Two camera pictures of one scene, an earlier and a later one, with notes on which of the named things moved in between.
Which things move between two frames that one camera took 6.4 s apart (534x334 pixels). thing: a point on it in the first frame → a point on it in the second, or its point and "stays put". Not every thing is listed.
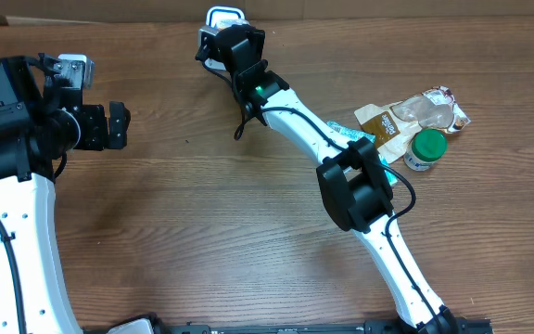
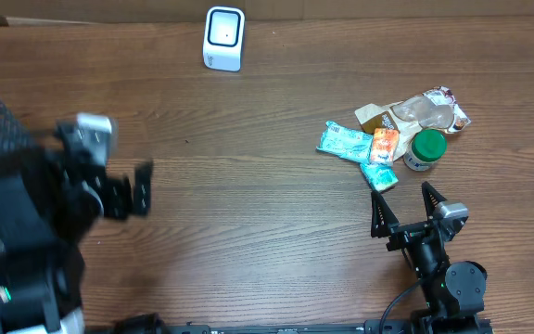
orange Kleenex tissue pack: x=222 y=20 → x=384 y=144
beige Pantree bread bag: x=393 y=125 stays put
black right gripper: x=258 y=37 → x=384 y=218
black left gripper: x=117 y=124 → x=110 y=196
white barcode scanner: x=220 y=17 stays put
